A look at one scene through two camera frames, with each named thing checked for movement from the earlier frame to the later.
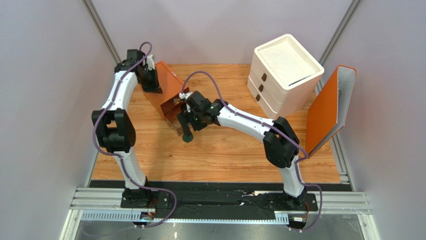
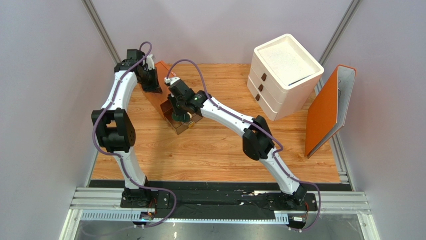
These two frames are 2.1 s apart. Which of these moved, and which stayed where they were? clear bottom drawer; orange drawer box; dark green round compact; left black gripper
Moved: dark green round compact
Stayed: left black gripper; clear bottom drawer; orange drawer box
